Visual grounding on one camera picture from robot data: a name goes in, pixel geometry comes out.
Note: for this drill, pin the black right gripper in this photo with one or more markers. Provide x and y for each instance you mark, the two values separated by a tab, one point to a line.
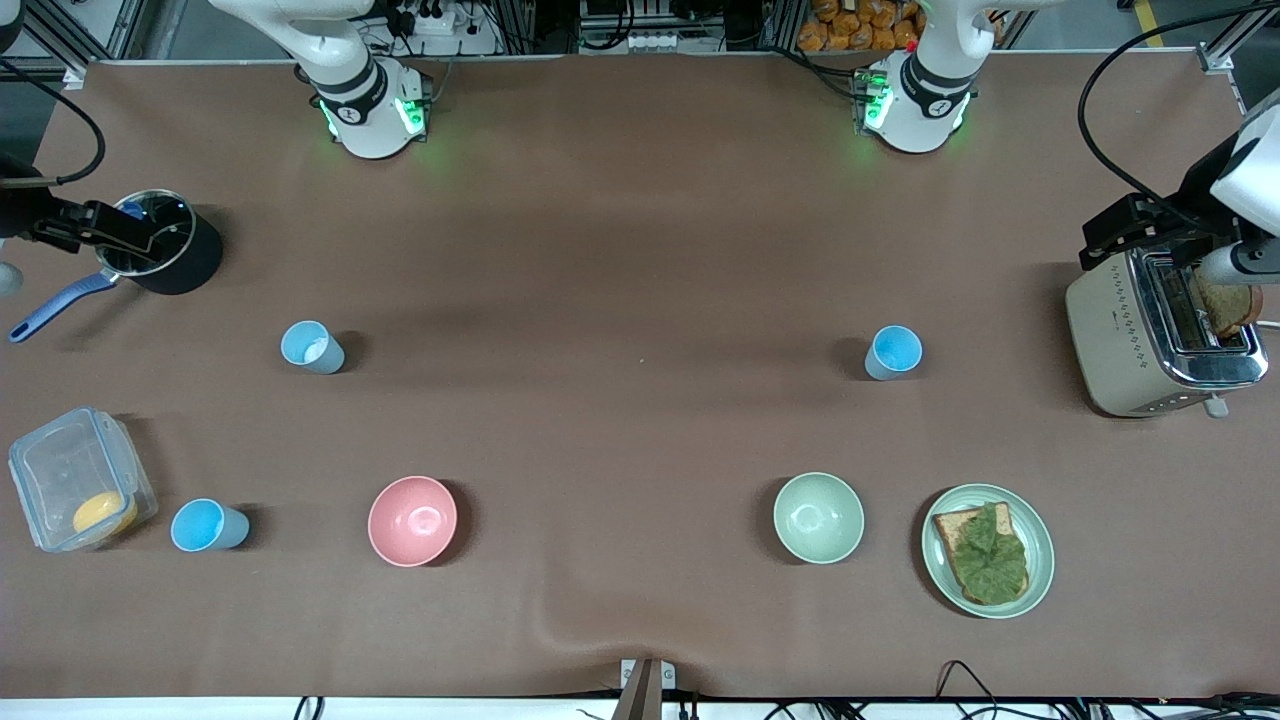
22	206

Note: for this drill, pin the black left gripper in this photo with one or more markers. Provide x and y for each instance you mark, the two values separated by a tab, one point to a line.
1192	196

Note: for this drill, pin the light blue plastic cup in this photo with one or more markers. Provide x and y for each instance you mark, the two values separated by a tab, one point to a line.
312	350
205	527
893	352

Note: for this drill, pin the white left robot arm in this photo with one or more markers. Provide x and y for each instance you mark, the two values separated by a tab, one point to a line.
925	110

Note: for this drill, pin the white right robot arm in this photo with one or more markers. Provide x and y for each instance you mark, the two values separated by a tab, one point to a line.
365	120

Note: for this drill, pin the glass lid with blue knob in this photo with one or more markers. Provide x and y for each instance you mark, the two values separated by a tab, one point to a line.
172	235

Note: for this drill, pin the beige and chrome toaster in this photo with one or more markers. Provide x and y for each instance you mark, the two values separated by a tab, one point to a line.
1115	340

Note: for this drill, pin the thick brown bread slice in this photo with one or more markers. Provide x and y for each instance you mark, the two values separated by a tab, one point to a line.
1230	310

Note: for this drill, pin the clear plastic food container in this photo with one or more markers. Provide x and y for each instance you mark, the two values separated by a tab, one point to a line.
60	470

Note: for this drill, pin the yellow round fruit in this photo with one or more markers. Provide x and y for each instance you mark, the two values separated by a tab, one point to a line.
102	512

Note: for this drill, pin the pale green plate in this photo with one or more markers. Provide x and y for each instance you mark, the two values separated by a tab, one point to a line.
1040	550

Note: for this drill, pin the bag of orange bread rolls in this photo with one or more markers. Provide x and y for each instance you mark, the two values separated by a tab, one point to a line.
850	30

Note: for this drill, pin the brown toast slice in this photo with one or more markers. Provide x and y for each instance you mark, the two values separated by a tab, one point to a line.
950	525

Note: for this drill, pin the green lettuce leaf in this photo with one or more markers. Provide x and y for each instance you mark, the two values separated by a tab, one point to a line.
990	560

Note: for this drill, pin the white power strip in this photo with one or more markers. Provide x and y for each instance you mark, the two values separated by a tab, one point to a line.
640	42
435	20

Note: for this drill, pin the pink bowl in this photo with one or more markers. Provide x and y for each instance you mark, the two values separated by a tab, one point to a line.
412	520

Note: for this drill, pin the pale green bowl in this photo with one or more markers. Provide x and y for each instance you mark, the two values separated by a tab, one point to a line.
818	518

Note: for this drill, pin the metal frame corner bracket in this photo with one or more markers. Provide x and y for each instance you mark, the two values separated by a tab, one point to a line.
1218	58
75	76

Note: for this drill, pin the metal table clamp bracket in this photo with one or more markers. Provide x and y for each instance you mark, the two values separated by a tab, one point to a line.
645	690

